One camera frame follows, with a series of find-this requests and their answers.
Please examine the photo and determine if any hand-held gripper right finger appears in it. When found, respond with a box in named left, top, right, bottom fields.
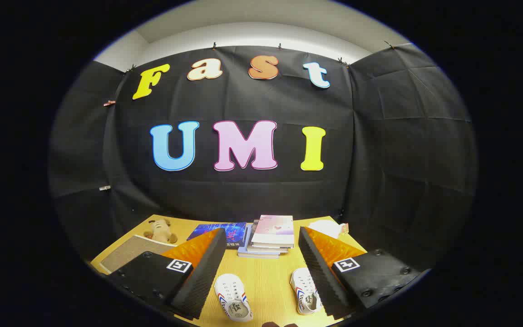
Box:
left=298, top=226, right=421, bottom=321

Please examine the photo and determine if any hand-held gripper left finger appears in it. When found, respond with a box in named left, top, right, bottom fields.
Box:
left=107, top=228, right=227, bottom=321

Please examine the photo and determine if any white canvas shoe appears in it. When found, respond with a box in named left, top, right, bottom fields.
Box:
left=214, top=273, right=254, bottom=323
left=290, top=267, right=323, bottom=316

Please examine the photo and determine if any beige fabric storage box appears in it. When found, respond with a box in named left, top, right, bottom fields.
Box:
left=99, top=234, right=176, bottom=275

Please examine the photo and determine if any white plush toy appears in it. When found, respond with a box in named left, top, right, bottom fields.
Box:
left=308, top=219, right=349, bottom=240

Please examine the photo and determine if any dark blue book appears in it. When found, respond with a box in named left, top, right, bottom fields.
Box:
left=187, top=222, right=247, bottom=249

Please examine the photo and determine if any tan plush dog toy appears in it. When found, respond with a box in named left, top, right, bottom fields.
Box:
left=143, top=218, right=178, bottom=244

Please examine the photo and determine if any white paperback book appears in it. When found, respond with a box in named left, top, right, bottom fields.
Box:
left=247, top=220, right=289, bottom=254

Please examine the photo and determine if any light blue cover book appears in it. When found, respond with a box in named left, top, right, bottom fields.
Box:
left=237, top=223, right=280, bottom=259

